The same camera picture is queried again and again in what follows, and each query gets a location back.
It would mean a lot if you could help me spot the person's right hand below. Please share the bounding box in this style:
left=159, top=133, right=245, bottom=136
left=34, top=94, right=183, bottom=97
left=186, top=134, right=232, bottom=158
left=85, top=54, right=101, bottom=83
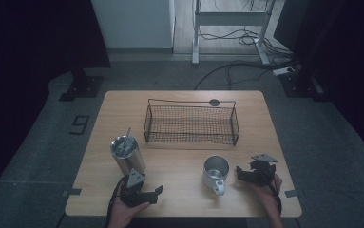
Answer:
left=249, top=174, right=284, bottom=208

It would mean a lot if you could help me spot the black stand base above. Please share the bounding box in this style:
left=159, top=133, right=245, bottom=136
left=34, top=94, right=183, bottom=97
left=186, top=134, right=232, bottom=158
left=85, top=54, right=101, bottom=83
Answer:
left=58, top=67, right=105, bottom=103
left=278, top=63, right=327, bottom=103

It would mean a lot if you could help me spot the long black floor cable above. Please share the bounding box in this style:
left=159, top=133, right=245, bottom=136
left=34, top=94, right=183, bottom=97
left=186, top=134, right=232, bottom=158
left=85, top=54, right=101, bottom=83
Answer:
left=193, top=60, right=299, bottom=91

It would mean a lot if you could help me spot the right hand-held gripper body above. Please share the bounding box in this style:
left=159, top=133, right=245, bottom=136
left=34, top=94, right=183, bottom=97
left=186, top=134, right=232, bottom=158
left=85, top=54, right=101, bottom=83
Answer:
left=242, top=153, right=279, bottom=186

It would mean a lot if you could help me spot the white cabinet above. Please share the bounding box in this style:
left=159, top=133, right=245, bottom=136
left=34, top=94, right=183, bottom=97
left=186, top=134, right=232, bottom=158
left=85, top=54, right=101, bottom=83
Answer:
left=90, top=0, right=176, bottom=53

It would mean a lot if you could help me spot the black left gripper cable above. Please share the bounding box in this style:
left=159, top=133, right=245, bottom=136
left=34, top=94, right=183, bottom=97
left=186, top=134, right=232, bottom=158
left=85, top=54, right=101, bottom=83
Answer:
left=105, top=176, right=129, bottom=228

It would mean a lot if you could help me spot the tangle of black cables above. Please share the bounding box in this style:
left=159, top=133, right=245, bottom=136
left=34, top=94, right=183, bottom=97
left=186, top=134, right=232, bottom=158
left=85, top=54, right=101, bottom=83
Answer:
left=198, top=27, right=295, bottom=63

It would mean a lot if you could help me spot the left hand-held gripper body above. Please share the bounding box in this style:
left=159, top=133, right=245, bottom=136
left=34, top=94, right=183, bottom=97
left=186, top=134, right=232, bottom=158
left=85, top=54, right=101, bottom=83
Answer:
left=118, top=167, right=159, bottom=209

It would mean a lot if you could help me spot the white power strip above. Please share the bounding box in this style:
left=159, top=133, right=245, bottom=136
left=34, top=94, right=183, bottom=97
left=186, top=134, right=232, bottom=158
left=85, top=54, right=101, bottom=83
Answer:
left=272, top=66, right=296, bottom=77

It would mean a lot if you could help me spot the dark curtain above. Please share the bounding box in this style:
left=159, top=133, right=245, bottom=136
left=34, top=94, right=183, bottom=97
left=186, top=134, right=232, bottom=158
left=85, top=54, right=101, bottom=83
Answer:
left=273, top=0, right=364, bottom=156
left=0, top=0, right=111, bottom=203

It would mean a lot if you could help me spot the person's left hand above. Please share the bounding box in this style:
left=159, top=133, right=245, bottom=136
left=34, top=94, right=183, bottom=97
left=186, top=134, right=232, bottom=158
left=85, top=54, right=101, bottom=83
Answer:
left=107, top=193, right=152, bottom=223

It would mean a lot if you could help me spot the metal mug with white handle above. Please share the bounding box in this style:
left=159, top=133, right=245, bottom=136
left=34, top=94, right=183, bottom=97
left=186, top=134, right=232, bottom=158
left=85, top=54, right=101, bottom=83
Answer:
left=201, top=155, right=231, bottom=197

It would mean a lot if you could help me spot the white metal desk frame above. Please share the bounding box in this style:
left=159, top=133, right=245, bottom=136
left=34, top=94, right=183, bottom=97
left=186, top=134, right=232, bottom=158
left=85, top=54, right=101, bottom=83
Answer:
left=191, top=0, right=278, bottom=67

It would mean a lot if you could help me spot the stainless steel tumbler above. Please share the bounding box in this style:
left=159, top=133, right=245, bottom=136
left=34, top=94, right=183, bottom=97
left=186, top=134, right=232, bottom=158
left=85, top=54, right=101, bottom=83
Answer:
left=109, top=135, right=146, bottom=176

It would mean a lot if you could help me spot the black wire mesh basket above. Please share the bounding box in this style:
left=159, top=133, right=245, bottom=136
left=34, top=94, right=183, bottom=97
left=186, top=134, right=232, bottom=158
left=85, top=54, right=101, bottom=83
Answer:
left=143, top=98, right=240, bottom=146

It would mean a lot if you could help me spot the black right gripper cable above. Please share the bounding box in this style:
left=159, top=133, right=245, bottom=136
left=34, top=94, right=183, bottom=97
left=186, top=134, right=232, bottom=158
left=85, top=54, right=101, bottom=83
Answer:
left=263, top=170, right=283, bottom=215

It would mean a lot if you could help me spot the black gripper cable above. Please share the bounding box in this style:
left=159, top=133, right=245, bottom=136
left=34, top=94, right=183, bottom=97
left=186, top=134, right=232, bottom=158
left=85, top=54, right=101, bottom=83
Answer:
left=263, top=170, right=283, bottom=215
left=105, top=176, right=129, bottom=228

